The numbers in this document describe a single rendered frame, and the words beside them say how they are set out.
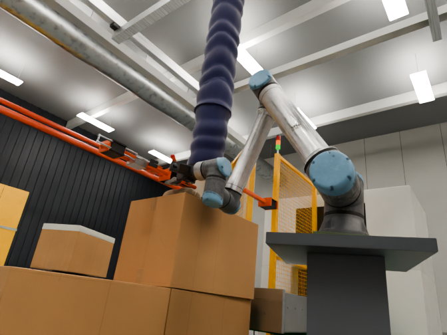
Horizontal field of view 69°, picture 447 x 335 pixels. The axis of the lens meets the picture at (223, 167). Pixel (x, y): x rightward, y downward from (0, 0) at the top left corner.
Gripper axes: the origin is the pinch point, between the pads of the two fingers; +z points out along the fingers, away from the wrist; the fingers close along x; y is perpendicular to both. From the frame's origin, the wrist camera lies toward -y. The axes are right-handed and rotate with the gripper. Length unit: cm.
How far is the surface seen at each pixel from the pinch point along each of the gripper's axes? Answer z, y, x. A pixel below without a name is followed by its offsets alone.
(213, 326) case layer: -21, 26, -66
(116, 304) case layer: -21, -28, -60
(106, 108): 773, 355, 480
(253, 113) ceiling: 389, 638, 510
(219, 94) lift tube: -9, 21, 60
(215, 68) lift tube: -6, 18, 78
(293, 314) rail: -36, 74, -57
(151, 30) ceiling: 414, 223, 510
